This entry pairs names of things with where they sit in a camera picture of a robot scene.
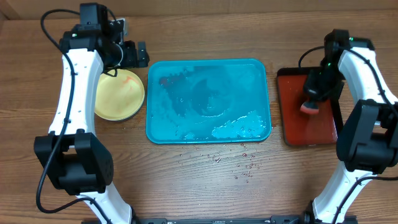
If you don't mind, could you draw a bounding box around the red and grey sponge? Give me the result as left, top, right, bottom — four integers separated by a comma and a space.
300, 100, 319, 115

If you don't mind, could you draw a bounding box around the yellow-green plate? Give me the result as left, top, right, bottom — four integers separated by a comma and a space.
95, 70, 145, 121

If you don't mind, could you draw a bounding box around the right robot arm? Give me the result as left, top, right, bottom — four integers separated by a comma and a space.
300, 37, 397, 223

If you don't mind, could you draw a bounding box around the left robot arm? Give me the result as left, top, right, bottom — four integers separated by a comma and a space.
34, 29, 149, 223

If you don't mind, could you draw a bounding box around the black and red tray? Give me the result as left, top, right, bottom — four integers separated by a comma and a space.
276, 67, 343, 147

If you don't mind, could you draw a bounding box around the teal plastic tray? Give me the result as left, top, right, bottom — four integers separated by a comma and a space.
146, 58, 272, 144

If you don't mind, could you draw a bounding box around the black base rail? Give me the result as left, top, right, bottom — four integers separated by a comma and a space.
139, 215, 300, 224

